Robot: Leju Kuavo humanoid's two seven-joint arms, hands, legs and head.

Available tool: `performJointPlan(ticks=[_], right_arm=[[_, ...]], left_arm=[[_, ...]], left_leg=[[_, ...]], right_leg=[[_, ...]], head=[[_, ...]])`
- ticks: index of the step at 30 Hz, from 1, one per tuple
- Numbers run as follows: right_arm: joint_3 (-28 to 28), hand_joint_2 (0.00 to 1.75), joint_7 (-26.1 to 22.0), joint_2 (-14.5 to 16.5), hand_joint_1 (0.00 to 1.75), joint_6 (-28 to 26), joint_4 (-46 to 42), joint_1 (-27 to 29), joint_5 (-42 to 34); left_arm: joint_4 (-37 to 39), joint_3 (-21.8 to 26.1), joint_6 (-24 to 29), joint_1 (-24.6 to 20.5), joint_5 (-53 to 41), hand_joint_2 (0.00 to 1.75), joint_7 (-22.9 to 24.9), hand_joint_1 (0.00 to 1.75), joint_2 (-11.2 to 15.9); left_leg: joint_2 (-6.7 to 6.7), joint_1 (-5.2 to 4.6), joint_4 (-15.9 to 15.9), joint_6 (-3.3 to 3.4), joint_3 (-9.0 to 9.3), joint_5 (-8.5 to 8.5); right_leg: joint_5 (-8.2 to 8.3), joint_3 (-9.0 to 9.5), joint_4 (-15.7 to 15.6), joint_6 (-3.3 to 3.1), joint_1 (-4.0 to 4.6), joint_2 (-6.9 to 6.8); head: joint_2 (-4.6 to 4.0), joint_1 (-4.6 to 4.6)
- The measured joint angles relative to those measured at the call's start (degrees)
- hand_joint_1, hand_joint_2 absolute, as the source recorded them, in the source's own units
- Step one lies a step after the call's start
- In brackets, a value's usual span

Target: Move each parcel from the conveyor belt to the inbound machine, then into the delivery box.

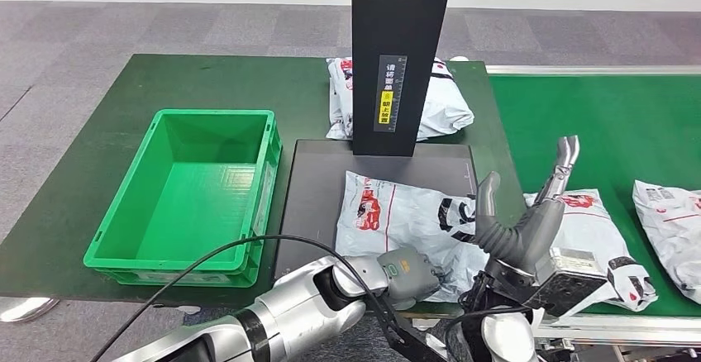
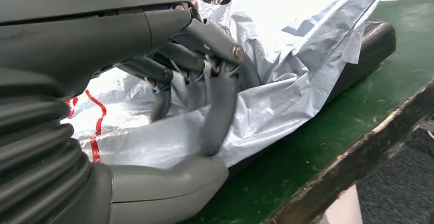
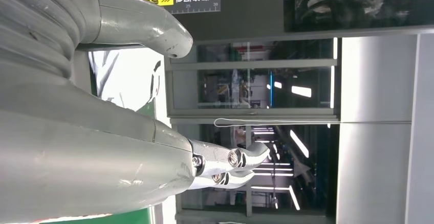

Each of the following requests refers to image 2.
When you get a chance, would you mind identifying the white poly mailer parcel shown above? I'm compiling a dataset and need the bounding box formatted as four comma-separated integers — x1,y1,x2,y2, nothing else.
61,0,396,169

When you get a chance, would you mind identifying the black inbound scanner machine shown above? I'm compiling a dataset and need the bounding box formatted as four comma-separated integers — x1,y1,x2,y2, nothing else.
227,20,397,183

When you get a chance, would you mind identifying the dark grey floor mat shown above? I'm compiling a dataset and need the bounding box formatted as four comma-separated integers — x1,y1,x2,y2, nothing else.
354,127,434,224

